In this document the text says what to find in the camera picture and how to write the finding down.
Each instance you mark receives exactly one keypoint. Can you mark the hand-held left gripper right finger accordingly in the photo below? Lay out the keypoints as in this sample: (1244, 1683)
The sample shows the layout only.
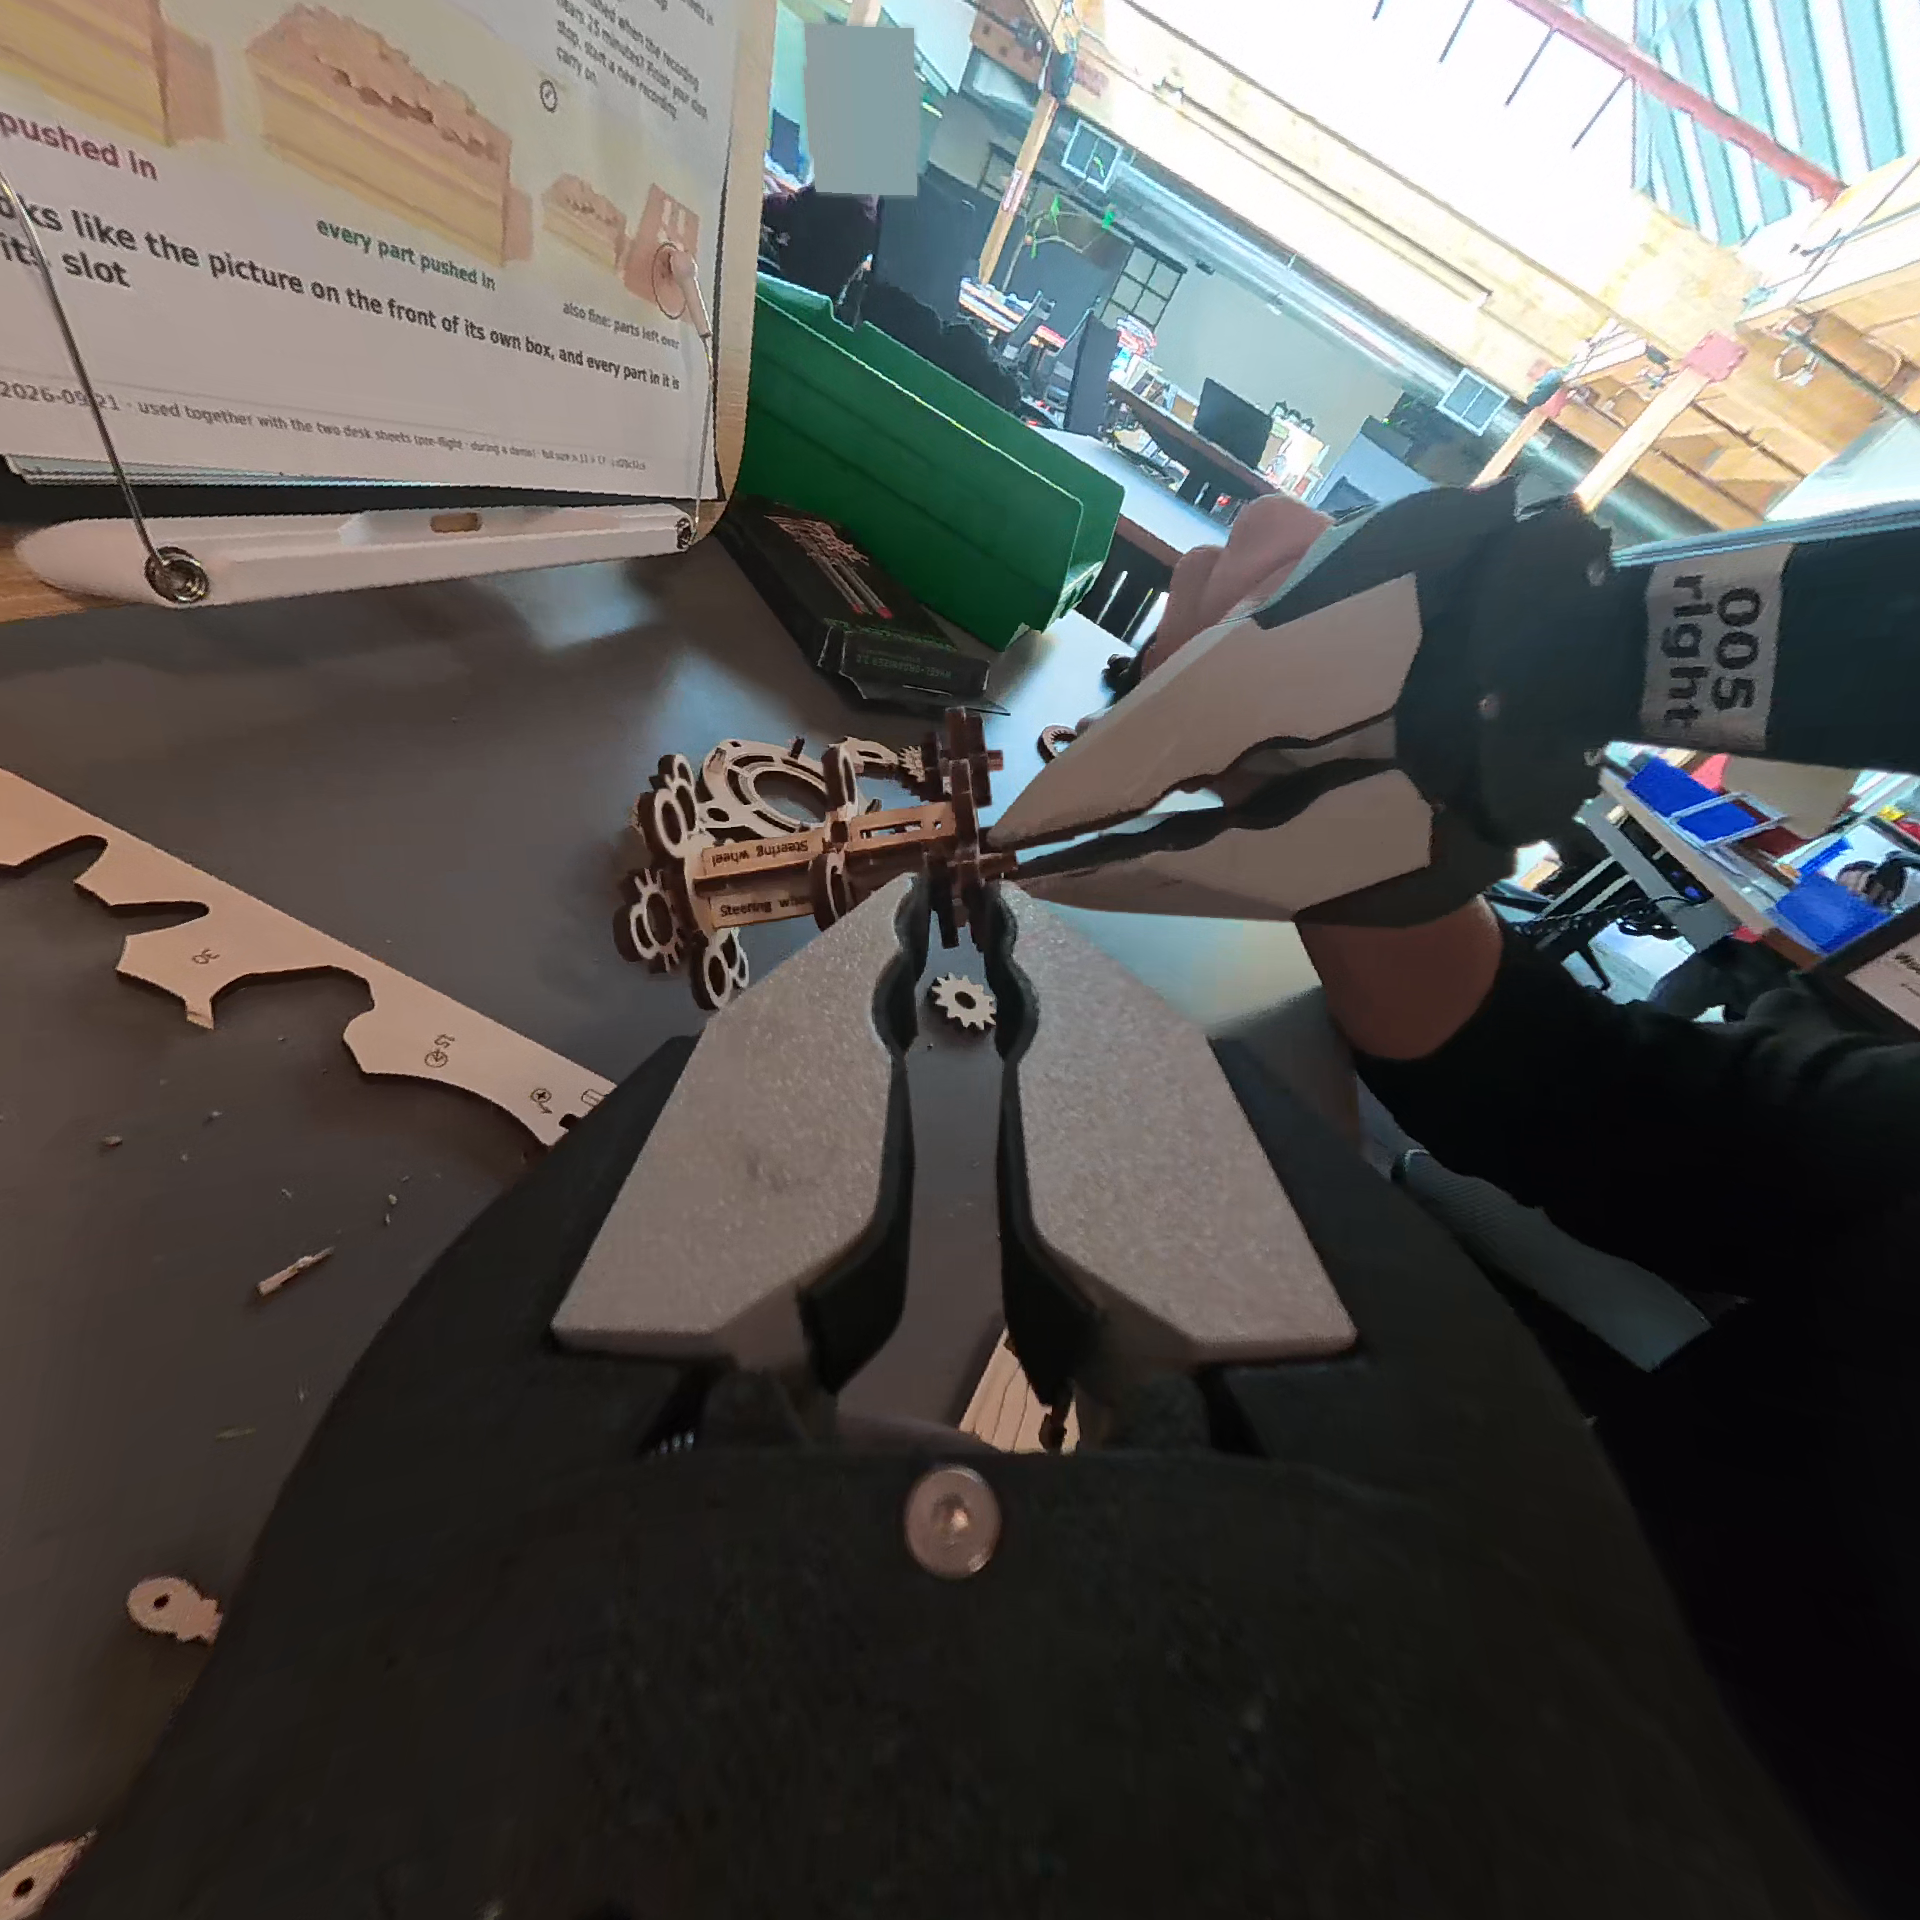
(1155, 1187)

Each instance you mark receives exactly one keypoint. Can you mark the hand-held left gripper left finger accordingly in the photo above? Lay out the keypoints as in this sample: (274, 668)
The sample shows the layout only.
(737, 1171)

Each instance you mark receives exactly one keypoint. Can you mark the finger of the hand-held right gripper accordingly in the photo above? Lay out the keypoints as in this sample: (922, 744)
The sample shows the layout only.
(1303, 857)
(1274, 691)

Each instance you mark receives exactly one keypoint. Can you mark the small light wooden gear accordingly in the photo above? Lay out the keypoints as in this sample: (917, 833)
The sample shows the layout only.
(943, 1005)

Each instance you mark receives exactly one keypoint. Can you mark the wooden gear model assembly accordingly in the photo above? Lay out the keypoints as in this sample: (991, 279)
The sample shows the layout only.
(750, 863)

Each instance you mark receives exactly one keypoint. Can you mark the person's right forearm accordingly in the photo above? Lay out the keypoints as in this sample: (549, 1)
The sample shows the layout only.
(1650, 1077)

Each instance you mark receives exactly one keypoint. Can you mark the person's right hand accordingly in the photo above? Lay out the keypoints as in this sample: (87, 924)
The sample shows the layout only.
(1244, 561)

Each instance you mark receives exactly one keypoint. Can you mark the blue storage bin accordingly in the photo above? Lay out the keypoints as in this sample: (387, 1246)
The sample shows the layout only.
(1681, 794)
(1829, 898)

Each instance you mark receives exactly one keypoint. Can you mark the dark background desk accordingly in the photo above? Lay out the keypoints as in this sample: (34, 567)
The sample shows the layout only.
(1155, 494)

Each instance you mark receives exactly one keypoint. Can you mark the wooden cutout sheet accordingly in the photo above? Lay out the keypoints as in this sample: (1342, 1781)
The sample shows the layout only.
(1007, 1400)

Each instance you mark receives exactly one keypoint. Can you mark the black computer monitor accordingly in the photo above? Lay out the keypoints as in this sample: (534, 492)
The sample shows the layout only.
(1232, 423)

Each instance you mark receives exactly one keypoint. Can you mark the green plastic bin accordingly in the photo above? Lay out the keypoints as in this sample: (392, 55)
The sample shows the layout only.
(898, 450)

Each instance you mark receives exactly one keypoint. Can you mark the black cardboard box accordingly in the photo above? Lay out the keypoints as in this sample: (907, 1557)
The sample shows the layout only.
(840, 586)

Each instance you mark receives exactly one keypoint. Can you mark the wood splinter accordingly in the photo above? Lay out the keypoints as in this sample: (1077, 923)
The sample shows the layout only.
(292, 1271)

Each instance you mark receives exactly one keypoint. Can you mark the white label card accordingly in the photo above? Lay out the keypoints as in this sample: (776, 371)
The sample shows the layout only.
(1893, 975)

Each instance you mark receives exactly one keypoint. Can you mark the person's dark clothing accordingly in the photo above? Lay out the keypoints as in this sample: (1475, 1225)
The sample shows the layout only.
(1801, 1499)

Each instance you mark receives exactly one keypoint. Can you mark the white sheet stand base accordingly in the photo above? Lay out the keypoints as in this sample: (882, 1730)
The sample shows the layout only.
(376, 546)

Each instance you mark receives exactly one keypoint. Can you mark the small flat wooden part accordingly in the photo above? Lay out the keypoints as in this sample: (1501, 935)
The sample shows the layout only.
(37, 1880)
(159, 1603)

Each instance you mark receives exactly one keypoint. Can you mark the instruction sheet on stand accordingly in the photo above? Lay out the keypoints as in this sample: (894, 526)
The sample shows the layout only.
(376, 342)

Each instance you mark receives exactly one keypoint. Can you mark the long wooden leftover frame strip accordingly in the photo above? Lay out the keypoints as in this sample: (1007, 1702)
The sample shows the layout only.
(268, 944)

